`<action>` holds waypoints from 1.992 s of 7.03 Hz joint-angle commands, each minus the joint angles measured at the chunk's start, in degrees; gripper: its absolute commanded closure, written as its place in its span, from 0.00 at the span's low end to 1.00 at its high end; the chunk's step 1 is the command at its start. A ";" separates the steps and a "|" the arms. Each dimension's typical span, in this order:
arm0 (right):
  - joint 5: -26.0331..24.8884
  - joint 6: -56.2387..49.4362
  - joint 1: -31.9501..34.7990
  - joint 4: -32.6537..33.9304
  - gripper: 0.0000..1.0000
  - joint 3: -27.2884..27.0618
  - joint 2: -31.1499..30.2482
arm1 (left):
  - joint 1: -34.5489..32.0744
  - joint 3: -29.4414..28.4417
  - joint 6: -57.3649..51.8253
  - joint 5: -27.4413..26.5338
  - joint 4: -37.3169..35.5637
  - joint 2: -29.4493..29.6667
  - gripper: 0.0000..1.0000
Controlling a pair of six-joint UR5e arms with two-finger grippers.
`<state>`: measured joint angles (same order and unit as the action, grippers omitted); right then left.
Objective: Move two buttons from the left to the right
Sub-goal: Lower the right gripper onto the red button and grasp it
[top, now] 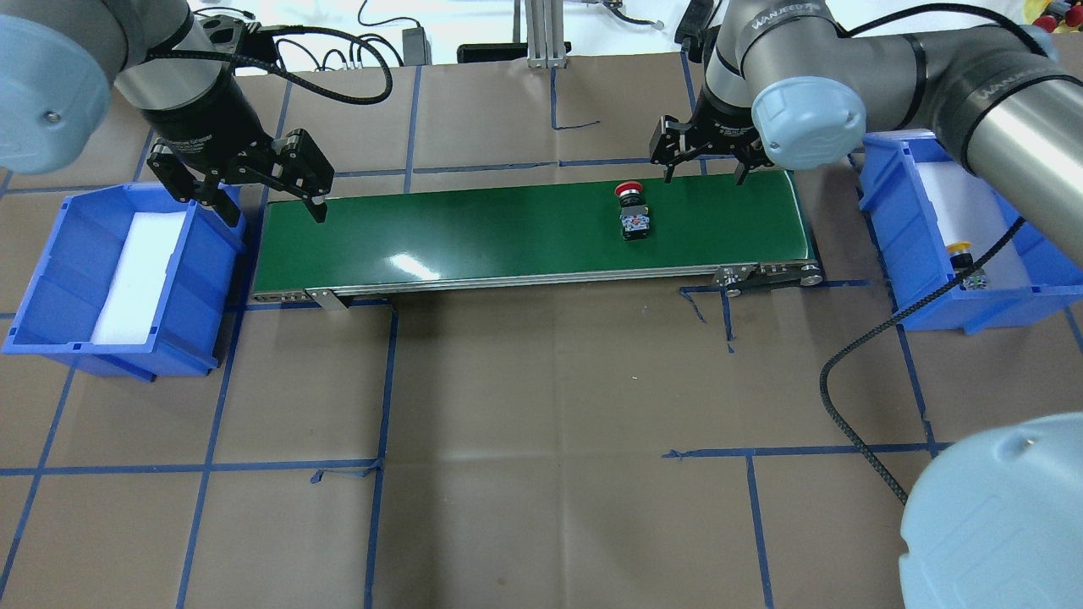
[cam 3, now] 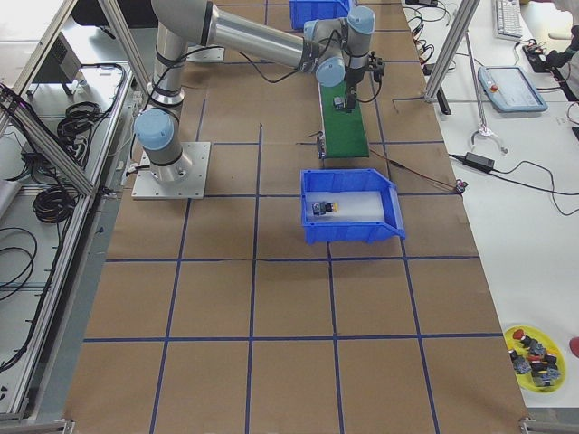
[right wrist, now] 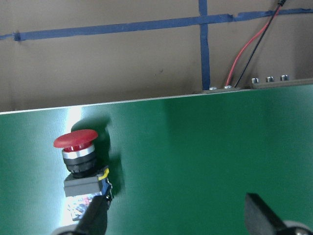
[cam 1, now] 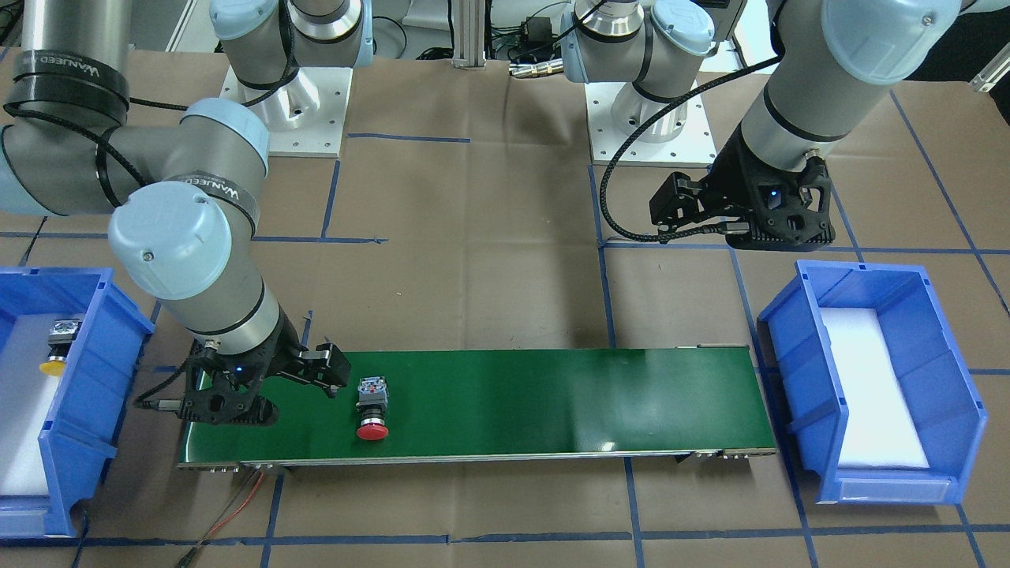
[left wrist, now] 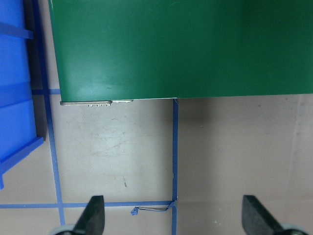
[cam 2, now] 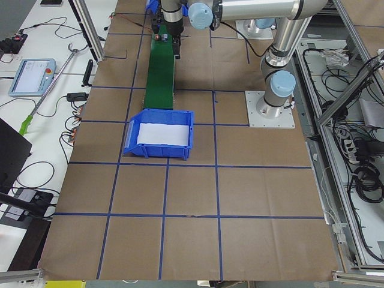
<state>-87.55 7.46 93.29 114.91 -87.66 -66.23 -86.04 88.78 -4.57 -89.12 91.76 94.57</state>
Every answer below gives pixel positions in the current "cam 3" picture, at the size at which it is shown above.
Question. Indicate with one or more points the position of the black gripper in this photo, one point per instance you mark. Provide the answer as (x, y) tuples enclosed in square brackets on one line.
[(352, 80)]

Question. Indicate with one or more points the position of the red push button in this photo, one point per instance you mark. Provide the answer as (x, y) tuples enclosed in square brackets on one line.
[(339, 103)]

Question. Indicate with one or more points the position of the yellow push button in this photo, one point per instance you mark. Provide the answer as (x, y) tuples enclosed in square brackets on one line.
[(322, 208)]

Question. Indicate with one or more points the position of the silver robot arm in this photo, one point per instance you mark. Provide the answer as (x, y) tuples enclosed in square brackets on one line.
[(224, 80)]

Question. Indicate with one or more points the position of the yellow plate of buttons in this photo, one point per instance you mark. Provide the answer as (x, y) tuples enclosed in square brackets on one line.
[(536, 360)]

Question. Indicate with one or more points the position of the green conveyor belt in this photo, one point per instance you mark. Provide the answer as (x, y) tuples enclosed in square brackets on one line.
[(342, 134)]

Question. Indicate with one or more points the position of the left blue plastic bin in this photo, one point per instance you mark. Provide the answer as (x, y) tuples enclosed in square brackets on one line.
[(301, 11)]

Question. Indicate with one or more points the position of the blue plastic bin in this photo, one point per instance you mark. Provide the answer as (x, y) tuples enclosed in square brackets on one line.
[(352, 180), (301, 11)]

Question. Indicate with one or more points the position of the right blue plastic bin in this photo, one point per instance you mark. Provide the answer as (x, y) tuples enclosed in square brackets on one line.
[(352, 180)]

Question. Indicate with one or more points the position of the white foam pad right bin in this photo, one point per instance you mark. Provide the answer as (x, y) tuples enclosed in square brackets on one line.
[(359, 206)]

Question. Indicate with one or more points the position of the grabber reaching tool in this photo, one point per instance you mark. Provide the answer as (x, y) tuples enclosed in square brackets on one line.
[(484, 131)]

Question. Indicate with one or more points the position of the black power adapter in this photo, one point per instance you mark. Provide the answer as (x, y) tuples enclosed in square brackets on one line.
[(478, 162)]

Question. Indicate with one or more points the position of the teach pendant tablet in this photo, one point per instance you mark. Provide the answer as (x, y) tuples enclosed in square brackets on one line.
[(509, 89)]

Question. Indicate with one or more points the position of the white keyboard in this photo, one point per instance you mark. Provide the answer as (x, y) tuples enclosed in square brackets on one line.
[(506, 15)]

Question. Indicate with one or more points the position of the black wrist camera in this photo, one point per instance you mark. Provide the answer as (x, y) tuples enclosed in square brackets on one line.
[(375, 66)]

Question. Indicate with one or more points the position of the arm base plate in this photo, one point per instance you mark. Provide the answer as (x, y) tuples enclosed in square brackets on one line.
[(209, 54), (183, 179)]

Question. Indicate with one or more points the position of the aluminium frame post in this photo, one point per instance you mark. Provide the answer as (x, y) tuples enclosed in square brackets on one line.
[(459, 26)]

